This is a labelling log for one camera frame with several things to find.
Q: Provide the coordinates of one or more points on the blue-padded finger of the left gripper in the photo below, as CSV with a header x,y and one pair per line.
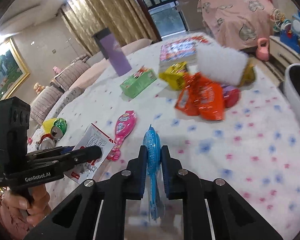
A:
x,y
49,153
73,158

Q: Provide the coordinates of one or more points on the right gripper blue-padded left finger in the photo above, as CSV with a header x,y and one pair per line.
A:
x,y
96,210

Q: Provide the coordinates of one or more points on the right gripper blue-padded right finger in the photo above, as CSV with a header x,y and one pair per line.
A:
x,y
211,209

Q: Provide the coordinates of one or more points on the red and white carton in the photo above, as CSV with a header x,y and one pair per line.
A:
x,y
92,137

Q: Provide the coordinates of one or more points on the pink toy package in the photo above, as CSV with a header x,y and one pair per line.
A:
x,y
124,126

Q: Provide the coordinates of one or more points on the blue fish toy package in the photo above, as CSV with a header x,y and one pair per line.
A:
x,y
152,142

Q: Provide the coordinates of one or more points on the green snack box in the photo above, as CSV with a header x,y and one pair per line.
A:
x,y
138,82

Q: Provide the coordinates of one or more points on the orange snack bag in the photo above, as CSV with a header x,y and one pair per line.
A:
x,y
201,97

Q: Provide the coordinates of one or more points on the red candy tube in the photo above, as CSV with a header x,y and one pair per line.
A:
x,y
231,95

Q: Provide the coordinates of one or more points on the yellow snack wrapper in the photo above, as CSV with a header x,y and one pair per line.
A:
x,y
175,75

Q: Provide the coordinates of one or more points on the white foam fruit net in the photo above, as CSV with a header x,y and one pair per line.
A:
x,y
221,64

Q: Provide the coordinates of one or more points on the white trash bin black liner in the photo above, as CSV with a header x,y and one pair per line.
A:
x,y
291,88

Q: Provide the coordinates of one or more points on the person's left hand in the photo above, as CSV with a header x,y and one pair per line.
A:
x,y
38,209

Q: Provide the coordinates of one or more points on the silver crushed can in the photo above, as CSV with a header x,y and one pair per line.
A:
x,y
47,142

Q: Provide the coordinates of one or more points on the green crushed soda can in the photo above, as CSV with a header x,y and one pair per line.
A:
x,y
58,129

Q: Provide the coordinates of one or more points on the yellow cup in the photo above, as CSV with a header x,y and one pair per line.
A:
x,y
48,124

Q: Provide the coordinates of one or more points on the striped pillow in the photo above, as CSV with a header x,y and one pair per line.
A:
x,y
43,103
70,74

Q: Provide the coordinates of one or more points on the teddy bear toy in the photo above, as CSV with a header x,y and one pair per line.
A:
x,y
38,88

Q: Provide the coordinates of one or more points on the sofa with pink covers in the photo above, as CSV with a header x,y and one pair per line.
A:
x,y
77,79

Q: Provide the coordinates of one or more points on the pink plush toy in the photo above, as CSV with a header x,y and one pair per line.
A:
x,y
57,70

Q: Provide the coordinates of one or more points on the framed landscape painting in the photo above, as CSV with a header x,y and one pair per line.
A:
x,y
13,70

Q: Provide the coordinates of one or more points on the white floral tablecloth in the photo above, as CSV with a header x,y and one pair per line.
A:
x,y
255,148

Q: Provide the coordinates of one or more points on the purple thermos bottle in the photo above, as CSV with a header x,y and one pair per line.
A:
x,y
112,51

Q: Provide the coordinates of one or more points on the gold foil pouch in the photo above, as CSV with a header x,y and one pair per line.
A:
x,y
248,76

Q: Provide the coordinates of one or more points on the colourful children's book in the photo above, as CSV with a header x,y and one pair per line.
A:
x,y
182,50

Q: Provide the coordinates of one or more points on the gold curtains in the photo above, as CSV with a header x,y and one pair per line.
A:
x,y
126,19

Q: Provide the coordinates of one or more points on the pink kettlebell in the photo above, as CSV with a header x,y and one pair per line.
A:
x,y
262,52

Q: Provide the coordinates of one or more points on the white TV cabinet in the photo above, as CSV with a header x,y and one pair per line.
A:
x,y
280,57

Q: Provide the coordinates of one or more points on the blue toy play set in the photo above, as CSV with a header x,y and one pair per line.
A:
x,y
290,39

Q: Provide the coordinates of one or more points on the pink heart-patterned cover furniture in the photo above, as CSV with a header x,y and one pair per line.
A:
x,y
237,24

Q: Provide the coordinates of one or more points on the ferris wheel toy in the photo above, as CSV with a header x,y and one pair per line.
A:
x,y
278,18

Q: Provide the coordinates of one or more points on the balcony door wooden frame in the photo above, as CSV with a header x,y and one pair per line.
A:
x,y
173,17

